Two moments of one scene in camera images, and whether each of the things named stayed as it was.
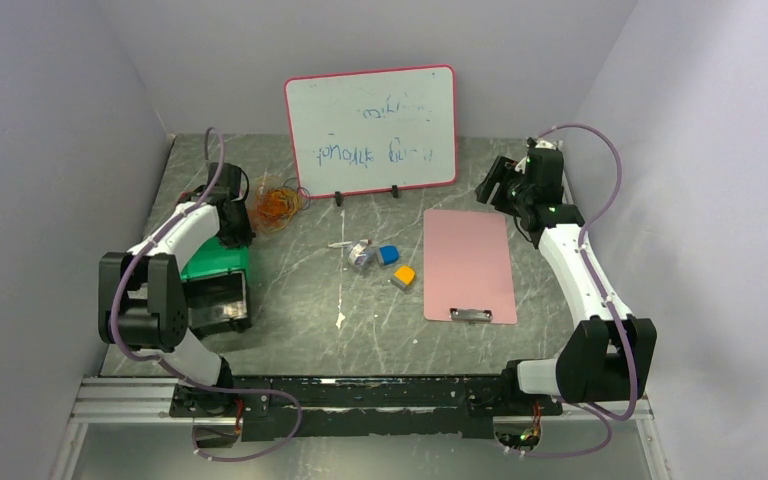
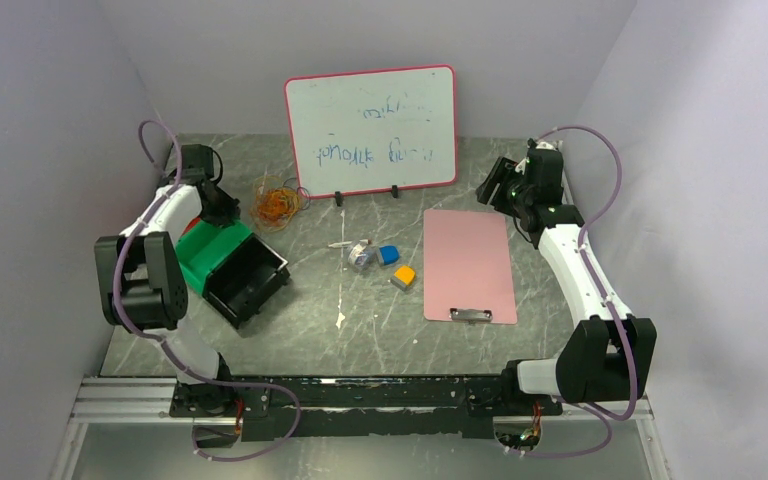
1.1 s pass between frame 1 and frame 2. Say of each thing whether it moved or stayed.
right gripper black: stayed
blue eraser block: stayed
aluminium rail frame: stayed
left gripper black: moved
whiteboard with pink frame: stayed
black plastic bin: moved
